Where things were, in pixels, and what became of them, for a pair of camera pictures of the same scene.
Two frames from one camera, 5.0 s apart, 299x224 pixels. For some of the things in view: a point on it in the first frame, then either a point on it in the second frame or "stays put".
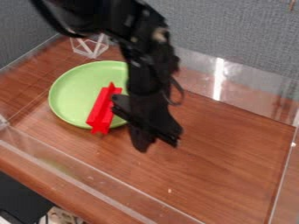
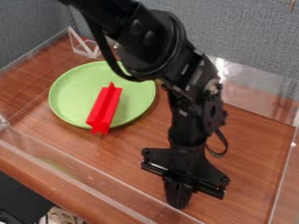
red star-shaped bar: [100, 116] stays put
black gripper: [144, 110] to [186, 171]
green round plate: [79, 88] stays put
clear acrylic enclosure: [231, 172] stays put
